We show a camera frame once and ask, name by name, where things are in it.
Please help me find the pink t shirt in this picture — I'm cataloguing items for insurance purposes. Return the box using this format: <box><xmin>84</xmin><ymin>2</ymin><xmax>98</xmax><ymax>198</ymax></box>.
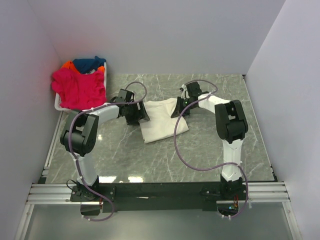
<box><xmin>51</xmin><ymin>68</ymin><xmax>108</xmax><ymax>112</ymax></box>

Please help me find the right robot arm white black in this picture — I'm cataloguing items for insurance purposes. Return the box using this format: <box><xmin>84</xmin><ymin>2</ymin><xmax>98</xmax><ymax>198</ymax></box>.
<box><xmin>171</xmin><ymin>80</ymin><xmax>248</xmax><ymax>200</ymax></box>

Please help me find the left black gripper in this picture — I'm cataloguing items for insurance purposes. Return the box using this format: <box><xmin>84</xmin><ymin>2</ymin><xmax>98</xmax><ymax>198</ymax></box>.
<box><xmin>125</xmin><ymin>100</ymin><xmax>149</xmax><ymax>125</ymax></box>

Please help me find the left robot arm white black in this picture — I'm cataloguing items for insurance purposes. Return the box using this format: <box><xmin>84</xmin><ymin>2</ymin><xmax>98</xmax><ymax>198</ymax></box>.
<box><xmin>60</xmin><ymin>88</ymin><xmax>150</xmax><ymax>201</ymax></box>

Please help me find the white laundry basket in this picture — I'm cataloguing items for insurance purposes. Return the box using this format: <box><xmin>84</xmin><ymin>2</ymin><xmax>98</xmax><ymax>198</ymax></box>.
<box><xmin>54</xmin><ymin>61</ymin><xmax>110</xmax><ymax>116</ymax></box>

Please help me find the blue t shirt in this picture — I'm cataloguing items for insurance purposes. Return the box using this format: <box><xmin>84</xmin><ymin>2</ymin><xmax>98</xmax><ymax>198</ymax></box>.
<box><xmin>72</xmin><ymin>56</ymin><xmax>107</xmax><ymax>74</ymax></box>

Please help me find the white t shirt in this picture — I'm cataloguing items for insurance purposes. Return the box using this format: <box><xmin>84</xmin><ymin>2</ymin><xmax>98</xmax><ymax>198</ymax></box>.
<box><xmin>139</xmin><ymin>98</ymin><xmax>178</xmax><ymax>144</ymax></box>

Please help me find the orange t shirt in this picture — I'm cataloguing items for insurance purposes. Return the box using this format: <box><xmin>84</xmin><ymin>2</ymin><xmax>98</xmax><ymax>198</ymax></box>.
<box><xmin>61</xmin><ymin>60</ymin><xmax>105</xmax><ymax>74</ymax></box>

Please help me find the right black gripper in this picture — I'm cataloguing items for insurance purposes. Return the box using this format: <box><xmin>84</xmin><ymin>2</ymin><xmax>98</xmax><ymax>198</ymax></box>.
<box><xmin>172</xmin><ymin>97</ymin><xmax>196</xmax><ymax>120</ymax></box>

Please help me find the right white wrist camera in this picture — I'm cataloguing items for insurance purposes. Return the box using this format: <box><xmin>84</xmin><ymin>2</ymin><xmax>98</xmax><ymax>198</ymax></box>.
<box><xmin>179</xmin><ymin>84</ymin><xmax>189</xmax><ymax>99</ymax></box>

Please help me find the black base beam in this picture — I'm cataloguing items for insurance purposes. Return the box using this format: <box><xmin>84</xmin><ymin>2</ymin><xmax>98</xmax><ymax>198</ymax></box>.
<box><xmin>69</xmin><ymin>181</ymin><xmax>250</xmax><ymax>214</ymax></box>

